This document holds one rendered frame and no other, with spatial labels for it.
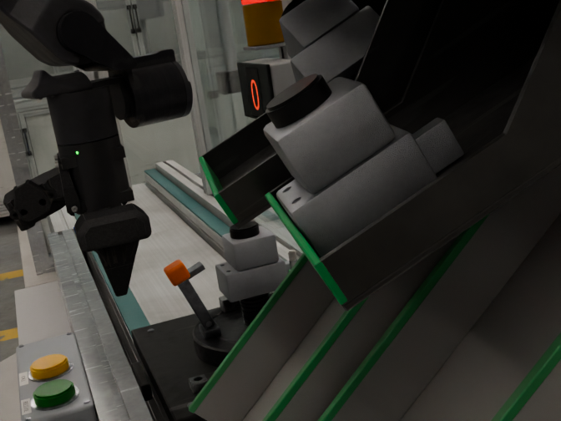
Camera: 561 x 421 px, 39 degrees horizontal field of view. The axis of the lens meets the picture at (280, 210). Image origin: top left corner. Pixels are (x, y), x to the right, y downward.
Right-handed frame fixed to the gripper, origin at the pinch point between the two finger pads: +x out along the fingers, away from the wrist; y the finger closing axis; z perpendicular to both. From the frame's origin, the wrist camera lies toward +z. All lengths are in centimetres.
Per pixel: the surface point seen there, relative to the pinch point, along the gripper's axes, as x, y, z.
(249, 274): 4.0, 1.9, -12.6
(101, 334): 12.9, -15.4, 2.2
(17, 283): 108, -375, 30
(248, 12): -21.1, -18.3, -22.7
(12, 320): 108, -314, 34
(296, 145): -15.8, 43.6, -5.7
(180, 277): 2.9, 0.9, -5.9
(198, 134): 1, -75, -26
